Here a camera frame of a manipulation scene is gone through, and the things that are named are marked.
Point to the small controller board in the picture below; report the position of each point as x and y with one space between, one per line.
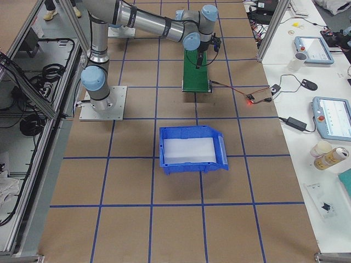
250 99

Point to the black computer mouse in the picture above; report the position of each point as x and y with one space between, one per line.
309 85

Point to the green conveyor belt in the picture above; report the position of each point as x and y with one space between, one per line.
195 80

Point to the teach pendant far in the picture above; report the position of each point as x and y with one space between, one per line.
315 48

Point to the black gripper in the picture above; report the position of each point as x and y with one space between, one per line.
202 48

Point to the aluminium frame post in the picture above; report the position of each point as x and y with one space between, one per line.
273 26

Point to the white foam sheet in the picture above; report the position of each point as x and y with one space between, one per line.
193 150

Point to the blue plastic bin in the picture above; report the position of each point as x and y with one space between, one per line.
197 131

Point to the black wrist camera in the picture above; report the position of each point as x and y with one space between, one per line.
216 42

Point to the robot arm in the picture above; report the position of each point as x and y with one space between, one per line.
95 75
193 29

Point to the black power adapter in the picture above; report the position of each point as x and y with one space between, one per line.
299 125

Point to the teach pendant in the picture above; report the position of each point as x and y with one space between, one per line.
315 48
332 116

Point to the drink can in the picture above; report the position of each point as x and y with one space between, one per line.
331 158

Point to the teach pendant near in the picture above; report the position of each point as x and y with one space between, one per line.
332 116

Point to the white mug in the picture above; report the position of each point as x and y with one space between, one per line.
297 62

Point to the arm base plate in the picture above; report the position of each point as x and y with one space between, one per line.
120 32
111 108

